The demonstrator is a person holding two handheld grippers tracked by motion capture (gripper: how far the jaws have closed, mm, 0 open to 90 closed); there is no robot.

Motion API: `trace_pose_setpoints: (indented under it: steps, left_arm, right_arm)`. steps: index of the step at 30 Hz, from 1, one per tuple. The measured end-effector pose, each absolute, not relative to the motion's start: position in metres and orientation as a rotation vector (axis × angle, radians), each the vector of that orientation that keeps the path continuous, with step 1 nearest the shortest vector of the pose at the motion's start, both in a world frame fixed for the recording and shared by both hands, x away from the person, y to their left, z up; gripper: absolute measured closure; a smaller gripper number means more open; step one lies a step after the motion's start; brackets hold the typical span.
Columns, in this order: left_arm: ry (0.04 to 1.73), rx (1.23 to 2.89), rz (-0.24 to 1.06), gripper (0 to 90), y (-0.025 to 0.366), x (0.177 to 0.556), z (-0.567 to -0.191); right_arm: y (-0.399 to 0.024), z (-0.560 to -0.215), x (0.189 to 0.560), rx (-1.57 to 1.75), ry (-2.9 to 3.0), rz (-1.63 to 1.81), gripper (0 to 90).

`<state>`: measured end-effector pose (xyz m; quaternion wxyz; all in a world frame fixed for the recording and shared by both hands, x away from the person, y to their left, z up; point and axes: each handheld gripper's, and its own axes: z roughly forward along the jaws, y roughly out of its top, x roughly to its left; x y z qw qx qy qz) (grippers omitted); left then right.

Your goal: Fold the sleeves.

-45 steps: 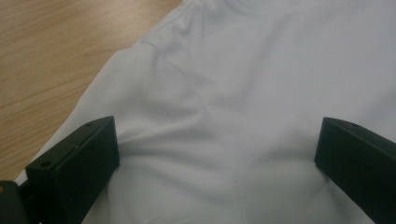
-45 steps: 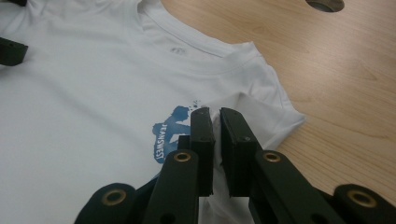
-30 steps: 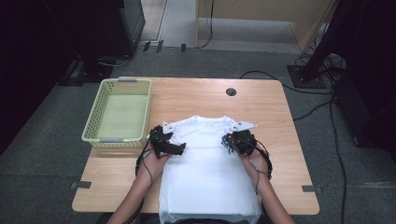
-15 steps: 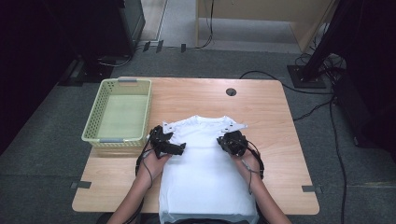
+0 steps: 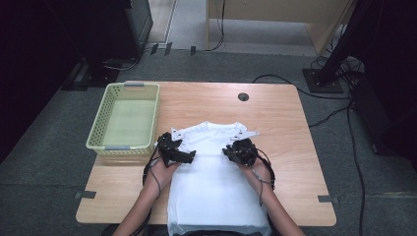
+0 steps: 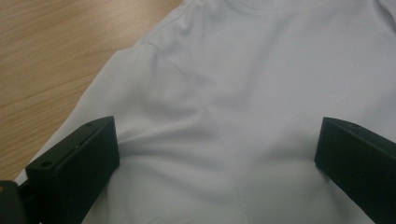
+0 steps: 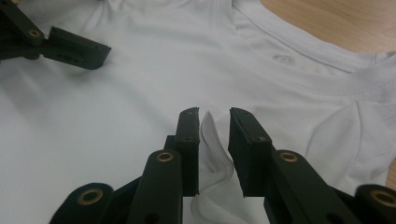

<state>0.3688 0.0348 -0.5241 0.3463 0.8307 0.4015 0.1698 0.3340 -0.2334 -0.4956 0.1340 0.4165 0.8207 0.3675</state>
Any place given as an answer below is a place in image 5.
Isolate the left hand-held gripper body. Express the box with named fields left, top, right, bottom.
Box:
left=156, top=128, right=185, bottom=167

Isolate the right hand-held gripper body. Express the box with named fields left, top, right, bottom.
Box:
left=229, top=130, right=260, bottom=167

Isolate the white t-shirt with blue print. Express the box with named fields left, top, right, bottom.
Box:
left=166, top=121, right=273, bottom=236

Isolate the light green plastic basket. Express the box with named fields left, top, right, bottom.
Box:
left=86, top=82, right=161, bottom=156

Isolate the person's left hand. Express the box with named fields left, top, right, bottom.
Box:
left=144, top=157, right=181, bottom=196

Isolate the person's right hand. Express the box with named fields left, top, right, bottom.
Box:
left=239, top=156, right=275, bottom=198

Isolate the person's dark clothing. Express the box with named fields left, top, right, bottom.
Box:
left=101, top=224, right=286, bottom=236

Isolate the grey tape strip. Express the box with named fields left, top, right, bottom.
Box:
left=74, top=190, right=97, bottom=200
left=317, top=195, right=340, bottom=205

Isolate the black floor stand base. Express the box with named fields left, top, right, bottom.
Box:
left=61, top=58, right=123, bottom=91

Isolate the black metal stand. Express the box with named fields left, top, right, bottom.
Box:
left=302, top=0, right=375, bottom=94

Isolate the black cabinet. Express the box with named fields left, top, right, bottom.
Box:
left=45, top=0, right=154, bottom=62

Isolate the light wooden desk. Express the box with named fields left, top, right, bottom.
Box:
left=206, top=0, right=358, bottom=56

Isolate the dark curtain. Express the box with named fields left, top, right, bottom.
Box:
left=347, top=0, right=417, bottom=171
left=0, top=0, right=83, bottom=163

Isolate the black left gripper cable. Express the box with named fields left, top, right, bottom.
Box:
left=129, top=131, right=169, bottom=236

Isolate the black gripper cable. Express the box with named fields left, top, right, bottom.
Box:
left=129, top=131, right=169, bottom=236
left=255, top=147, right=277, bottom=193

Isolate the thin grey left gripper cable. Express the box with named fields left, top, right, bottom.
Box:
left=149, top=156, right=162, bottom=201

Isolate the thin grey gripper cable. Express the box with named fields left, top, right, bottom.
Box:
left=149, top=156, right=162, bottom=201
left=250, top=168, right=274, bottom=208

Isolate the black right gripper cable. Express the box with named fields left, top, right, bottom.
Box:
left=255, top=147, right=277, bottom=193

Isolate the thin grey right gripper cable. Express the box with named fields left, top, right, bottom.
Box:
left=250, top=168, right=274, bottom=208

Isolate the black floor cable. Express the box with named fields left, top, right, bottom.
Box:
left=345, top=101, right=367, bottom=236
left=251, top=74, right=353, bottom=101
left=308, top=101, right=354, bottom=129

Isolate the grey floor cable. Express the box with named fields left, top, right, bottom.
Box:
left=102, top=55, right=142, bottom=72

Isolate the tangle of black cables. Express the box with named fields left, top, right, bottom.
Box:
left=309, top=24, right=367, bottom=87

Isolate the black hanging cable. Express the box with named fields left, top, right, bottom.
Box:
left=205, top=0, right=228, bottom=53

